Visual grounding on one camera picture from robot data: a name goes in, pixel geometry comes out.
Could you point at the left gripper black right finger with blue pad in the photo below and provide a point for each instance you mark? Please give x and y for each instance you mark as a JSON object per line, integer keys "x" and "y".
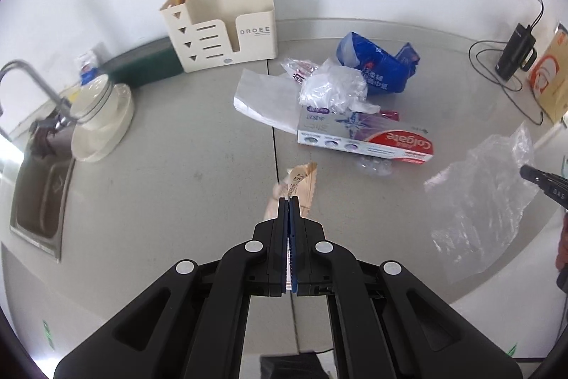
{"x": 386, "y": 323}

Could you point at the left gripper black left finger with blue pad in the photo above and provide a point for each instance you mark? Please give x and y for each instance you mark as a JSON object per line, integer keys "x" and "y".
{"x": 191, "y": 322}

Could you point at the clear plastic bag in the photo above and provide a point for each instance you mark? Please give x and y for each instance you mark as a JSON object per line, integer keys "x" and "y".
{"x": 478, "y": 203}

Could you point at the brown paper wrapper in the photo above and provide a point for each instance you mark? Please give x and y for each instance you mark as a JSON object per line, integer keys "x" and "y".
{"x": 295, "y": 187}

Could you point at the steel kitchen faucet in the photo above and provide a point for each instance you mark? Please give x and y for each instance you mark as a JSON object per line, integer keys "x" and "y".
{"x": 62, "y": 104}

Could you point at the person right hand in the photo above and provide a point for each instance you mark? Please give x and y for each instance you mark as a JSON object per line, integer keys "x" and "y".
{"x": 562, "y": 249}

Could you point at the orange cardboard box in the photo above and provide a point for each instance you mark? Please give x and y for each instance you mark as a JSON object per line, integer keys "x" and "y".
{"x": 548, "y": 77}

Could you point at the empty pill blister pack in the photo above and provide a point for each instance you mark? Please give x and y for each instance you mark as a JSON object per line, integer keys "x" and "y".
{"x": 374, "y": 167}

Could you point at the Colgate toothpaste box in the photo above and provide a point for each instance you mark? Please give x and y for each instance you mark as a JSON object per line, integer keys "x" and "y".
{"x": 367, "y": 134}

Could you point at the stainless steel sink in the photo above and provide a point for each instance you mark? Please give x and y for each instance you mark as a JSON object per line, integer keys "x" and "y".
{"x": 41, "y": 189}

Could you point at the blue tissue wrapper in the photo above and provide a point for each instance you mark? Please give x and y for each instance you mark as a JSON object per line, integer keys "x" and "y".
{"x": 383, "y": 72}

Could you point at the dark red rag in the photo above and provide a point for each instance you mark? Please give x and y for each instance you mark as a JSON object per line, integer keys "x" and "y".
{"x": 40, "y": 132}

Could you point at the white stacked bowls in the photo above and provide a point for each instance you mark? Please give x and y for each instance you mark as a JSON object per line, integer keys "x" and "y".
{"x": 91, "y": 98}

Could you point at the crumpled white plastic bag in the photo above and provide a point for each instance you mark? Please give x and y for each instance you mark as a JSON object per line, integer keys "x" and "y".
{"x": 330, "y": 86}

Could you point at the dark green backsplash strip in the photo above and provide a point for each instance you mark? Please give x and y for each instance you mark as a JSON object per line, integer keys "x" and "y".
{"x": 147, "y": 64}

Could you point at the blue white packet by faucet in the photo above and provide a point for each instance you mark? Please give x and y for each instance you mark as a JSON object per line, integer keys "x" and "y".
{"x": 88, "y": 66}

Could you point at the cream utensil organizer box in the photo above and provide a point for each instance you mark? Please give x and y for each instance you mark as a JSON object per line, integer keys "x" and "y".
{"x": 213, "y": 33}

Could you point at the black kettle with cable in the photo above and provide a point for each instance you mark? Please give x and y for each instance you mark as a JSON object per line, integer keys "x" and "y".
{"x": 518, "y": 53}

